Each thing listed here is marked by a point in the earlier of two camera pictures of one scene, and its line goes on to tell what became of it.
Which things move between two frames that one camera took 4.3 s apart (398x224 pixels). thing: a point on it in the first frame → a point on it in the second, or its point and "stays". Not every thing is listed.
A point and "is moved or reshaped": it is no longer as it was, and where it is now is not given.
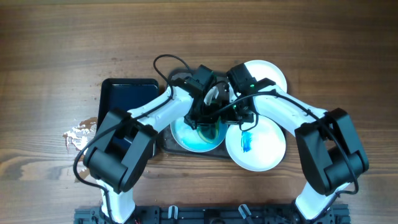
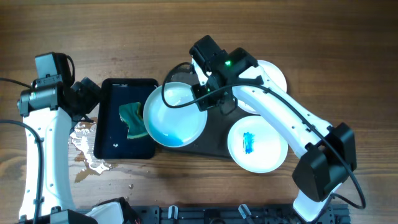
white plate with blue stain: x=259 y=149 stays
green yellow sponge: x=209 y=132 is moved or reshaped
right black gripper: x=227 y=119 → x=204 y=103
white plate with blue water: x=203 y=138 is moved or reshaped
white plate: x=262 y=69 stays
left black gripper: x=211 y=119 → x=91 y=91
